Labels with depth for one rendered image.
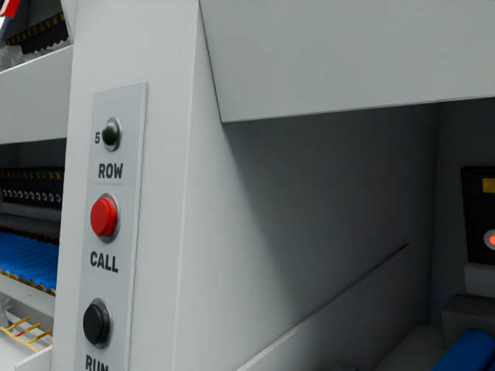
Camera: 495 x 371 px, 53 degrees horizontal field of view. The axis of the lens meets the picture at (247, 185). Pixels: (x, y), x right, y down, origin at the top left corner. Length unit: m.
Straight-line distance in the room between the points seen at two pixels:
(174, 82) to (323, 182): 0.09
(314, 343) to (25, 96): 0.22
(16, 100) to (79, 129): 0.10
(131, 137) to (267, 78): 0.06
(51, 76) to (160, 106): 0.11
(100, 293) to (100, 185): 0.04
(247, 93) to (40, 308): 0.27
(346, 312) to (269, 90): 0.13
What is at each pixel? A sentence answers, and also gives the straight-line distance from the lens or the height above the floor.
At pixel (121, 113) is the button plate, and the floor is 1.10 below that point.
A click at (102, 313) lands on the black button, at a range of 0.21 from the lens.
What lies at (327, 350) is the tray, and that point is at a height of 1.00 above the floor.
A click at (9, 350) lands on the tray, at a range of 0.41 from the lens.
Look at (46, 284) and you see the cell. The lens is 0.46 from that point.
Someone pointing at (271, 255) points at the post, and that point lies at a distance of 0.20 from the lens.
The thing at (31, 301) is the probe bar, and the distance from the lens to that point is 0.41.
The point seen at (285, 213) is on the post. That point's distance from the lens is 0.21.
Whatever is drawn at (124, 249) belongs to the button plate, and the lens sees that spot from 0.20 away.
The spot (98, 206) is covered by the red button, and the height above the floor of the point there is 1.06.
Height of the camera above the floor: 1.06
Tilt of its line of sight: 2 degrees up
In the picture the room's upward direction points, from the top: 4 degrees clockwise
